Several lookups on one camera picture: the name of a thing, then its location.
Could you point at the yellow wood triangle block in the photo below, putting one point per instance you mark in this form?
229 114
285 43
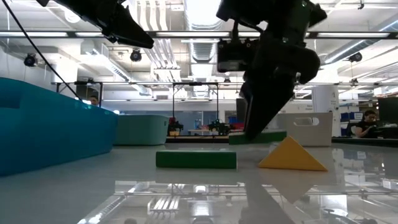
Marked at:
292 157

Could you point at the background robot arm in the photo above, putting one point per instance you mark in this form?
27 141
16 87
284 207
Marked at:
219 127
174 127

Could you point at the black background station frame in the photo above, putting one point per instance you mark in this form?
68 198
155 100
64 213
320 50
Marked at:
101 93
173 105

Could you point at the black overhead frame beam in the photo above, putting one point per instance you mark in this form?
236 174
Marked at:
186 34

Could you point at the white plastic bin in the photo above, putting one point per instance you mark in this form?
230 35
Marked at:
311 133

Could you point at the blue plastic bin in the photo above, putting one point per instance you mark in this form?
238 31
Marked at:
46 130

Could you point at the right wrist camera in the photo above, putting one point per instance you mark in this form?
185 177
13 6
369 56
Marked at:
236 56

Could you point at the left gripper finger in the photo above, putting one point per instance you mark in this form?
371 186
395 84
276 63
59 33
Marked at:
130 31

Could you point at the blue storage boxes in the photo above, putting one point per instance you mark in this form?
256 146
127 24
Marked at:
346 116

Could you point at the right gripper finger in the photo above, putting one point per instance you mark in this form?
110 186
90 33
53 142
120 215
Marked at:
244 96
264 109

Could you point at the person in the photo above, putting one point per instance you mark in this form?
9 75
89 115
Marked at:
94 100
367 124

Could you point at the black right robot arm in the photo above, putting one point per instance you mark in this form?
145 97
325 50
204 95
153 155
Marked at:
280 15

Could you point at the black monitor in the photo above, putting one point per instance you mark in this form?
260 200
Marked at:
240 109
388 110

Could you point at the black ceiling spotlight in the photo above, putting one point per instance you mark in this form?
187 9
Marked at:
136 56
30 60
355 57

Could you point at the teal plastic bin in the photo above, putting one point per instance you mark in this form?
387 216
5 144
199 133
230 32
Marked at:
141 130

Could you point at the green rectangular wood block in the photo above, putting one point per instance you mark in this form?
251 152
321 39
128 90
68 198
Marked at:
270 137
196 159

